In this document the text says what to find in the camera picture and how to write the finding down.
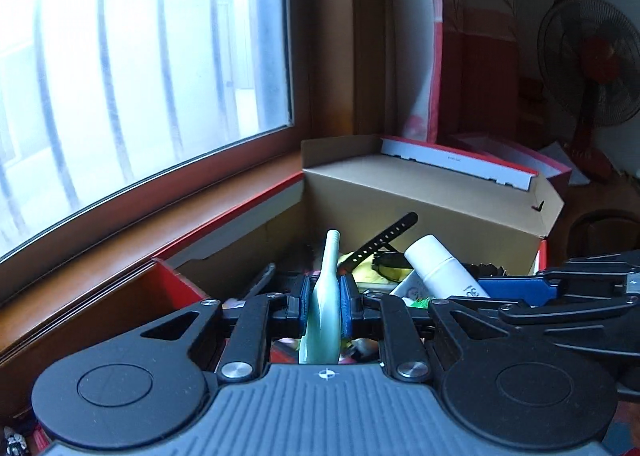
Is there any red standing fan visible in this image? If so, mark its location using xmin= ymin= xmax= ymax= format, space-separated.
xmin=537 ymin=0 xmax=640 ymax=183

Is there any black perforated watch strap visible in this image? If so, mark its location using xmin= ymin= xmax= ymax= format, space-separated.
xmin=347 ymin=212 xmax=419 ymax=267

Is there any red cardboard shoe box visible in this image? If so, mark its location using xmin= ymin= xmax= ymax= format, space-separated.
xmin=150 ymin=133 xmax=567 ymax=367

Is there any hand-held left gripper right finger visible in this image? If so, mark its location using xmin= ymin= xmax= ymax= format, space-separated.
xmin=341 ymin=275 xmax=517 ymax=383

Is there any small grey toy figure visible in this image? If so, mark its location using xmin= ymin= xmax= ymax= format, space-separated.
xmin=2 ymin=426 xmax=29 ymax=456

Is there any frosted glass window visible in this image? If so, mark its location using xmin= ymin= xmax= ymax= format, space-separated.
xmin=0 ymin=0 xmax=297 ymax=264

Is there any yellow plush toy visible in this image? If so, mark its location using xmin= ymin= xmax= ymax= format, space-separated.
xmin=337 ymin=251 xmax=401 ymax=287

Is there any row of window bars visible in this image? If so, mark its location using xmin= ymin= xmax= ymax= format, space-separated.
xmin=0 ymin=0 xmax=251 ymax=242

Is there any pale green plastic bottle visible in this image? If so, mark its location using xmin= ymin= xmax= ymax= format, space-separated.
xmin=298 ymin=230 xmax=346 ymax=366

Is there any black toothed hair clip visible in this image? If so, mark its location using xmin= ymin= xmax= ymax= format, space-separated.
xmin=464 ymin=261 xmax=507 ymax=280

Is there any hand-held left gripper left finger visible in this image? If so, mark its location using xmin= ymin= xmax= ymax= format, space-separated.
xmin=135 ymin=275 xmax=314 ymax=383

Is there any white curtain red hem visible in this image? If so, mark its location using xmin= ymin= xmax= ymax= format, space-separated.
xmin=395 ymin=0 xmax=447 ymax=143

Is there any red printed packet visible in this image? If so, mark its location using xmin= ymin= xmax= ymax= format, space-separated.
xmin=29 ymin=423 xmax=52 ymax=453

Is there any wooden window sill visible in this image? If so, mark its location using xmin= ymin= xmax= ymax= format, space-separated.
xmin=0 ymin=136 xmax=311 ymax=364

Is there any black handled tool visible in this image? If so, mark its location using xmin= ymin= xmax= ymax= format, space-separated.
xmin=239 ymin=263 xmax=277 ymax=303

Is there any white plastic bottle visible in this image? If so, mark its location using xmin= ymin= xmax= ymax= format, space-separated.
xmin=404 ymin=235 xmax=492 ymax=300

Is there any pink red box lid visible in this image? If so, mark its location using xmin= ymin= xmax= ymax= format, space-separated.
xmin=450 ymin=133 xmax=574 ymax=193

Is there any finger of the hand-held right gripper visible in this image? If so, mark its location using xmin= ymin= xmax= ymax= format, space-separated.
xmin=477 ymin=256 xmax=640 ymax=308
xmin=500 ymin=299 xmax=640 ymax=362

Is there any small white printed box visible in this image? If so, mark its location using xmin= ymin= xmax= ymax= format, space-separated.
xmin=390 ymin=271 xmax=432 ymax=300

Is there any dark round object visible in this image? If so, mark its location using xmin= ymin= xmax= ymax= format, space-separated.
xmin=567 ymin=209 xmax=640 ymax=268

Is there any floral red beige curtain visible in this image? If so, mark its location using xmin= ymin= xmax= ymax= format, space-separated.
xmin=439 ymin=0 xmax=522 ymax=138

